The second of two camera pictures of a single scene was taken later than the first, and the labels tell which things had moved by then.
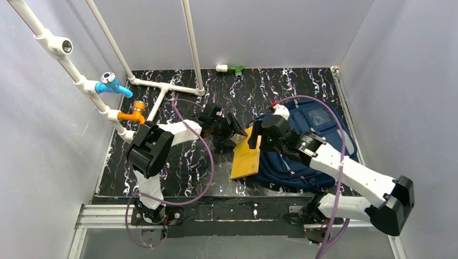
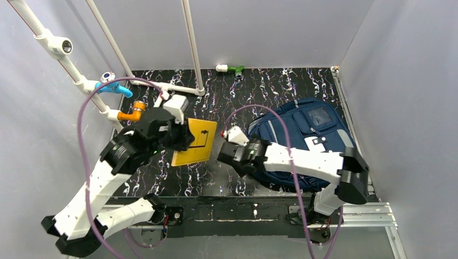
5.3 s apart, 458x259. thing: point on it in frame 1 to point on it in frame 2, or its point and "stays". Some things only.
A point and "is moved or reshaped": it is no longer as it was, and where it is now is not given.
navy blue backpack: x=309 y=117 stays
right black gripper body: x=256 y=134 to x=224 y=155
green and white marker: x=224 y=68 stays
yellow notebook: x=245 y=160 is moved or reshaped
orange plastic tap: x=139 y=109 stays
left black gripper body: x=226 y=126 to x=182 y=134
